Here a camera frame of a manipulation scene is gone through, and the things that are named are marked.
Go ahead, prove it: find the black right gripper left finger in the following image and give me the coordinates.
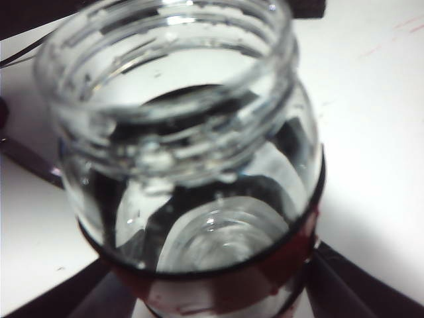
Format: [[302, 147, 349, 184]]
[[6, 258, 136, 318]]

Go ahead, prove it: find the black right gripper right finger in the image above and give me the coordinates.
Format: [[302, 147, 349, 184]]
[[306, 240, 424, 318]]

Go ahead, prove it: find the glass bottle with red bands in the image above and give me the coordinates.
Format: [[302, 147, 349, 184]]
[[34, 0, 328, 318]]

